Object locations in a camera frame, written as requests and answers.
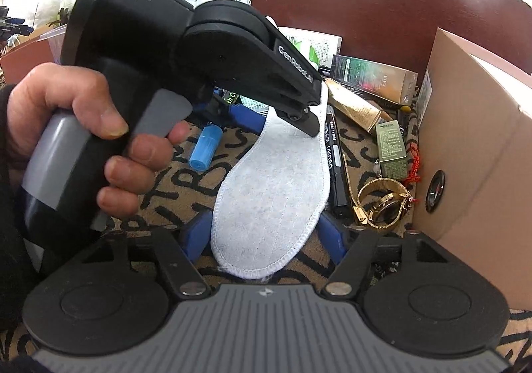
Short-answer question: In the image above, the blue cylinder cap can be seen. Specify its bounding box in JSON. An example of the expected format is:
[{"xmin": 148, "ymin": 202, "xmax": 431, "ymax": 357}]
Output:
[{"xmin": 189, "ymin": 124, "xmax": 221, "ymax": 171}]

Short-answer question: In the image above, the dark green gold box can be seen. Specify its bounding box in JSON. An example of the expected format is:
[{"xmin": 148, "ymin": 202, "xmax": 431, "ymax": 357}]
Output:
[{"xmin": 330, "ymin": 54, "xmax": 419, "ymax": 106}]

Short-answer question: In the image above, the white box with green leaves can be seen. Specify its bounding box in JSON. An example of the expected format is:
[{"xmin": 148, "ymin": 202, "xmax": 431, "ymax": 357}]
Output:
[{"xmin": 278, "ymin": 26, "xmax": 344, "ymax": 70}]

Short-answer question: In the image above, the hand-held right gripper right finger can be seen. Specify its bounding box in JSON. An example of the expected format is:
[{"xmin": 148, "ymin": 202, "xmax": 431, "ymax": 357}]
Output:
[{"xmin": 318, "ymin": 211, "xmax": 452, "ymax": 299}]

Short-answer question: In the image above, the tan black lettered cloth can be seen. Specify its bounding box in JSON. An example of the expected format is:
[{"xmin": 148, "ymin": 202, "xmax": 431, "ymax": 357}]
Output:
[{"xmin": 0, "ymin": 98, "xmax": 532, "ymax": 373}]

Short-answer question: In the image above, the red tassel cord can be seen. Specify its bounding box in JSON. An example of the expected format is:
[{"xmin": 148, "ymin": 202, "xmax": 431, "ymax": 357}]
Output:
[{"xmin": 405, "ymin": 142, "xmax": 423, "ymax": 187}]

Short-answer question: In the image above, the brown cardboard box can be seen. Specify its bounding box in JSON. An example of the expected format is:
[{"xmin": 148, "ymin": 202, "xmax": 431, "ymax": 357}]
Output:
[{"xmin": 411, "ymin": 27, "xmax": 532, "ymax": 311}]

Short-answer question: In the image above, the small green box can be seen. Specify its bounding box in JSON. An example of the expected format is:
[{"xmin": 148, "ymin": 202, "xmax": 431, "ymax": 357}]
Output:
[{"xmin": 376, "ymin": 120, "xmax": 410, "ymax": 181}]

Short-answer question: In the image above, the gold wristwatch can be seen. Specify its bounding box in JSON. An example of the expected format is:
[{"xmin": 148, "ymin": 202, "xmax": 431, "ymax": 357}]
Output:
[{"xmin": 351, "ymin": 177, "xmax": 417, "ymax": 239}]

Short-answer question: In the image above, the grey felt insole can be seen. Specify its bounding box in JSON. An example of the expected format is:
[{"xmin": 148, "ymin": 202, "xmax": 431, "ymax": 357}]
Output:
[{"xmin": 210, "ymin": 82, "xmax": 332, "ymax": 280}]

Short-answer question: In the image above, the black marker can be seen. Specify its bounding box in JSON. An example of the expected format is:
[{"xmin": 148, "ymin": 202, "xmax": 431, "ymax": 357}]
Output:
[{"xmin": 325, "ymin": 105, "xmax": 352, "ymax": 218}]

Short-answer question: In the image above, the person's left hand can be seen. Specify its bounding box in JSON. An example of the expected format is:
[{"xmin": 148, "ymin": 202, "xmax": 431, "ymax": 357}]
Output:
[{"xmin": 6, "ymin": 63, "xmax": 192, "ymax": 212}]

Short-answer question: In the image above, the clear plastic bag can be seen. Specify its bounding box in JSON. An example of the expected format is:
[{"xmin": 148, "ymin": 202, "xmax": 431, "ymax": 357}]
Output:
[{"xmin": 39, "ymin": 21, "xmax": 69, "ymax": 64}]

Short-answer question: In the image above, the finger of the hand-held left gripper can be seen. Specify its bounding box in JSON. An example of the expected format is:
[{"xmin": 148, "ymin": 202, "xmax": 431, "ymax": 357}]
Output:
[{"xmin": 215, "ymin": 23, "xmax": 324, "ymax": 137}]

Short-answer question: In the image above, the reddish brown carton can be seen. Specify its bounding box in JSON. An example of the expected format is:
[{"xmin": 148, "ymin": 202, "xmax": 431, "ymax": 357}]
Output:
[{"xmin": 0, "ymin": 38, "xmax": 55, "ymax": 83}]

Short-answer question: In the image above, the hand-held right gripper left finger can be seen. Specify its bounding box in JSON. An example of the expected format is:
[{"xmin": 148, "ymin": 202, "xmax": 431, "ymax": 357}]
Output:
[{"xmin": 70, "ymin": 210, "xmax": 213, "ymax": 301}]

